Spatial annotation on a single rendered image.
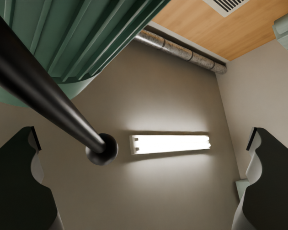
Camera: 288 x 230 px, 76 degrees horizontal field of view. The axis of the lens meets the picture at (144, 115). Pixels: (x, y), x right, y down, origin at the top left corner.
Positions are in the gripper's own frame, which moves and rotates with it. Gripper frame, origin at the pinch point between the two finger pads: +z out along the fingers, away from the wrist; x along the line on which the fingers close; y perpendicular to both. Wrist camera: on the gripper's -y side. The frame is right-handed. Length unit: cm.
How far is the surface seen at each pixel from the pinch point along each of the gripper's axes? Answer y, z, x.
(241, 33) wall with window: 19, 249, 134
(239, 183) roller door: 204, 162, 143
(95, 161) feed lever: 7.3, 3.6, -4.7
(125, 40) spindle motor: -4.0, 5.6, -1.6
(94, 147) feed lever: 4.0, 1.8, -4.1
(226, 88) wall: 108, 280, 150
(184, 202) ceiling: 175, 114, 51
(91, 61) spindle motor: -2.2, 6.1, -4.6
